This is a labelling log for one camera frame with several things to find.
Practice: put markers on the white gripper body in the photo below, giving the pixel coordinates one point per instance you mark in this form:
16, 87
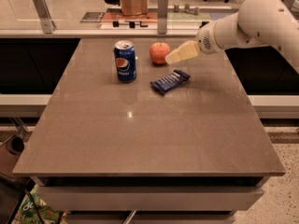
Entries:
206, 41

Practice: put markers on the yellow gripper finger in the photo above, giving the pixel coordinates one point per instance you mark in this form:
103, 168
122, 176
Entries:
185, 51

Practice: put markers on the red orange apple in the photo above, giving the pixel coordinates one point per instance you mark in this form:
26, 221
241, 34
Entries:
158, 52

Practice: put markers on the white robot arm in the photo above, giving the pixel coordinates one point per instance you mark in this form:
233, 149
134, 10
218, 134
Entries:
256, 23

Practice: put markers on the blue snack bar wrapper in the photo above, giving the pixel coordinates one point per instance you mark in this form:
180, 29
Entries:
170, 82

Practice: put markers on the blue Pepsi soda can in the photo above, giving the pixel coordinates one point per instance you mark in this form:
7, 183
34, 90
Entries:
124, 53

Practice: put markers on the green patterned bag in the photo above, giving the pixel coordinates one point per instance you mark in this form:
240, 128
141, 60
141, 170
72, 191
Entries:
33, 210

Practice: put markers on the middle metal glass bracket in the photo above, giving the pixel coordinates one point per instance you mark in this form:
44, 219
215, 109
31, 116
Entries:
162, 17

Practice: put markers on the left metal glass bracket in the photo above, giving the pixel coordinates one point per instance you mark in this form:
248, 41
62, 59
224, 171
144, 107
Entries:
47, 24

